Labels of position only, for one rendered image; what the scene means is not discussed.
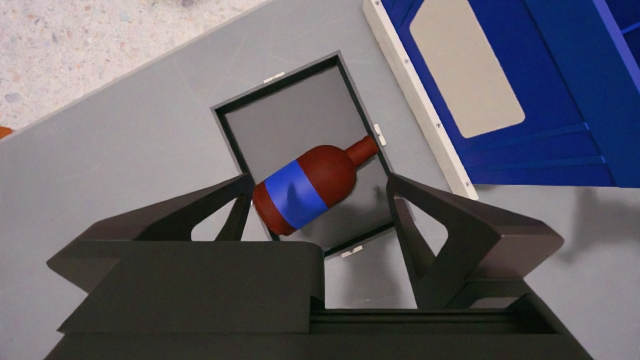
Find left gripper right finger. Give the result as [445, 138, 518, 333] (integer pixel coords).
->
[386, 172, 565, 308]

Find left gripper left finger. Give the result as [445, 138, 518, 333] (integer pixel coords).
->
[75, 173, 254, 241]

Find blue plastic crate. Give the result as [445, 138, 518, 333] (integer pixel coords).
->
[380, 0, 640, 184]

